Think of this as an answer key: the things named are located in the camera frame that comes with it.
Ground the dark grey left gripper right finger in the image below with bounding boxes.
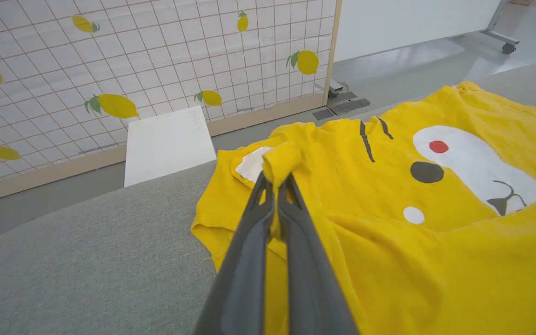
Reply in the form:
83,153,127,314
278,173,360,335

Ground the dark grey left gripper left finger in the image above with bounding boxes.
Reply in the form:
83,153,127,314
194,171,276,335

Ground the yellow cartoon face t-shirt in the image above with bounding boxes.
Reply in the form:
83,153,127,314
191,81,536,335

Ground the white rectangular box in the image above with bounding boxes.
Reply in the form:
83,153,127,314
124,106,217,188

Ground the grey metal screen foot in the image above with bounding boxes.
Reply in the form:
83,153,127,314
327,79,350,99

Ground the lemon print grid screen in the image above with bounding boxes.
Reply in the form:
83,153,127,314
0,0,343,208

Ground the white rolling partition board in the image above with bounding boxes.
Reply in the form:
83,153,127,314
333,0,520,64

